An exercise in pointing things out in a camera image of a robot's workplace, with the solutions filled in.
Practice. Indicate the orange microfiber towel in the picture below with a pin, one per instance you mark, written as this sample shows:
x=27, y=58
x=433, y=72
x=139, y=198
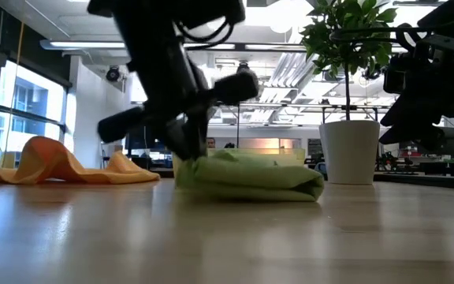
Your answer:
x=45, y=158

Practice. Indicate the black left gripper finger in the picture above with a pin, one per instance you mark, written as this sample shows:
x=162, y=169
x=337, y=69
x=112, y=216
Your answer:
x=179, y=136
x=199, y=134

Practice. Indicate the black table edge rail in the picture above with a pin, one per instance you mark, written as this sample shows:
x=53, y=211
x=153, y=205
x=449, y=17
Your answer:
x=428, y=179

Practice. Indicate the translucent yellow plastic bin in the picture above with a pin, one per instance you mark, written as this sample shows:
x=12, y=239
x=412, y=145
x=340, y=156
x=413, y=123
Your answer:
x=282, y=158

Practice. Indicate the black metal overhead frame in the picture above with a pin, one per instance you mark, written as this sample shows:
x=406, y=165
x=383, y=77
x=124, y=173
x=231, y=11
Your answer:
x=238, y=126

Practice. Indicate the green leafy potted plant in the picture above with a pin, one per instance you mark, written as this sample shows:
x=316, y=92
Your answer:
x=345, y=39

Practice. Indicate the black ceiling spotlight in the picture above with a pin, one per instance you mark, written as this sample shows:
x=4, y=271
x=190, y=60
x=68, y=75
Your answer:
x=243, y=66
x=112, y=73

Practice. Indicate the lime green microfiber towel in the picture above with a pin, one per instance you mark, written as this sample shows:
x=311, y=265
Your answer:
x=250, y=177

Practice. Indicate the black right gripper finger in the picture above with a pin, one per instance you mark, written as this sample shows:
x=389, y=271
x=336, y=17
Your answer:
x=398, y=122
x=430, y=136

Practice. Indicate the cardboard box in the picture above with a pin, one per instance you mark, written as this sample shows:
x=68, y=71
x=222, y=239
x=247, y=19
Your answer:
x=8, y=159

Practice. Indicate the black computer monitor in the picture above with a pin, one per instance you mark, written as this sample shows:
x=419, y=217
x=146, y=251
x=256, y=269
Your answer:
x=451, y=146

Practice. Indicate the person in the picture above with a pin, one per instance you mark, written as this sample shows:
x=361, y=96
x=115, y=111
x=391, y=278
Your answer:
x=211, y=143

